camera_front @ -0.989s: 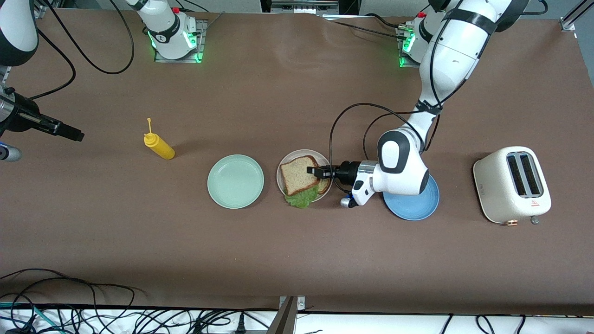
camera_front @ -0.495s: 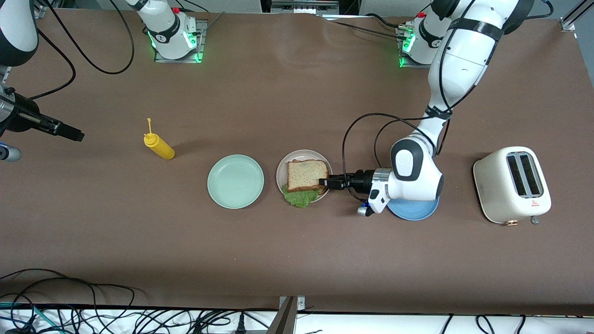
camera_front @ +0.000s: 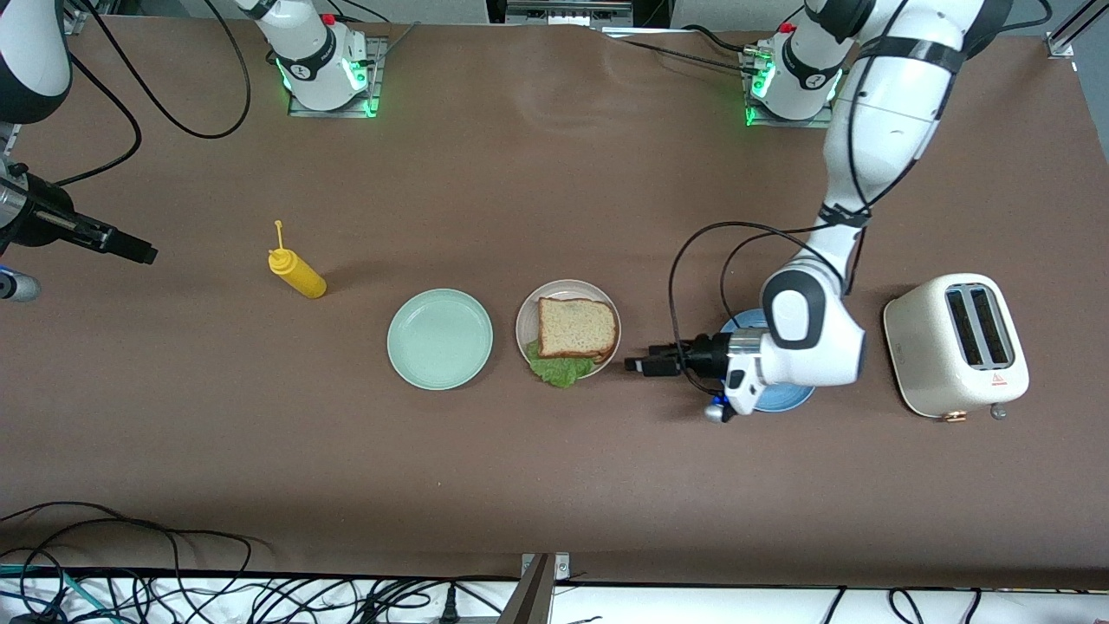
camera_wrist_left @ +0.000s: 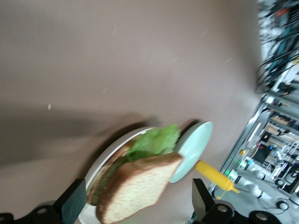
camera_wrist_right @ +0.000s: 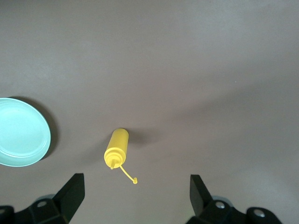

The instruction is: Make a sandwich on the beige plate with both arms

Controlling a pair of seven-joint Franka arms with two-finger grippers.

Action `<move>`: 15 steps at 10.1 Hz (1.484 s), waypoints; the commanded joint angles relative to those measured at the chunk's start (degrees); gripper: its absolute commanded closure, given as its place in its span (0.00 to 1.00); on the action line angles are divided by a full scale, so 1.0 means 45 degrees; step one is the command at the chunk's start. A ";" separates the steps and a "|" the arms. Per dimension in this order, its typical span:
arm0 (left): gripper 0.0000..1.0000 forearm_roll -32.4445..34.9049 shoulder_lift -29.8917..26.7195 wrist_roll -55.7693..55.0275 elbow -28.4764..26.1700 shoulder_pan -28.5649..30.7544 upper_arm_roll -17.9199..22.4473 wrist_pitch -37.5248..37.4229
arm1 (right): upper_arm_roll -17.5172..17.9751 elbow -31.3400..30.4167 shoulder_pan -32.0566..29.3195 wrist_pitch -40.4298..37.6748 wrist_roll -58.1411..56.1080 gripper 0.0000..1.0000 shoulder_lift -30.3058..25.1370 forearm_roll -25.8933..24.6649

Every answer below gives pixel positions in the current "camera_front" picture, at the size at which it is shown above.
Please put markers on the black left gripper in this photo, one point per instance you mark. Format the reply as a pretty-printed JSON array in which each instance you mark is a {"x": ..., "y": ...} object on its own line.
[{"x": 709, "y": 355}]

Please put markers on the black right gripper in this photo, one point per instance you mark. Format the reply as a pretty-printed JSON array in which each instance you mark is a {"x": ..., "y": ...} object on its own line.
[{"x": 45, "y": 213}]

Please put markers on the brown bread slice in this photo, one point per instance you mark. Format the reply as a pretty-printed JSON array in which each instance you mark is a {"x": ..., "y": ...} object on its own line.
[{"x": 576, "y": 328}]

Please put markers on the green lettuce leaf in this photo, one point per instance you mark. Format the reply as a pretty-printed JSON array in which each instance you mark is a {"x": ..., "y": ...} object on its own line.
[{"x": 559, "y": 371}]

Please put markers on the yellow squeeze bottle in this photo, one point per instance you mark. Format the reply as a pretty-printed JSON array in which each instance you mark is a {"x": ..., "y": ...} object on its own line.
[{"x": 303, "y": 276}]

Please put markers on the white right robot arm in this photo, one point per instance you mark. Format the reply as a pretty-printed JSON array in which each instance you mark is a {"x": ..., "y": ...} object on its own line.
[{"x": 312, "y": 61}]

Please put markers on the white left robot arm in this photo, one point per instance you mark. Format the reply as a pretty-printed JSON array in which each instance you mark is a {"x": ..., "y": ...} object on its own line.
[{"x": 875, "y": 130}]

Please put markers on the blue plate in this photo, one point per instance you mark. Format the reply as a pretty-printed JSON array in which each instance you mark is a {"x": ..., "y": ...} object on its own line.
[{"x": 788, "y": 397}]

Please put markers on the beige plate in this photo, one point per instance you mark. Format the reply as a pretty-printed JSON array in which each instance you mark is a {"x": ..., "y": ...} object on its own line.
[{"x": 527, "y": 325}]

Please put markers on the mint green plate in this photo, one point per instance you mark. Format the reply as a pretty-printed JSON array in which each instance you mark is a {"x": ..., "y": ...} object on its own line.
[{"x": 440, "y": 340}]

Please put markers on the cream white toaster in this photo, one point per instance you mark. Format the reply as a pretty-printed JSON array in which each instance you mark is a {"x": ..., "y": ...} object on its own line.
[{"x": 927, "y": 355}]

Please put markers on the black power plug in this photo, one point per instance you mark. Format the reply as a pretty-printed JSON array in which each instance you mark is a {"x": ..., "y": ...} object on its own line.
[{"x": 450, "y": 607}]

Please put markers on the black metal equipment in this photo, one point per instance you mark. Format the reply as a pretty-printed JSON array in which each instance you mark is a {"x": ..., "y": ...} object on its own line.
[{"x": 567, "y": 13}]

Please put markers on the aluminium frame rail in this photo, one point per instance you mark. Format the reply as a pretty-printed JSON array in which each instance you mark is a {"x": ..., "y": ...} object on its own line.
[{"x": 74, "y": 17}]

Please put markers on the metal stand post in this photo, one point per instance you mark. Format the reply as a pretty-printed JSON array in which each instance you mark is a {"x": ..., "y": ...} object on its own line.
[{"x": 528, "y": 598}]

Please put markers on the aluminium frame profile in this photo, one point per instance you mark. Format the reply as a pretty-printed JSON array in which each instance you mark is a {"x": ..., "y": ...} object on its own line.
[{"x": 1059, "y": 43}]

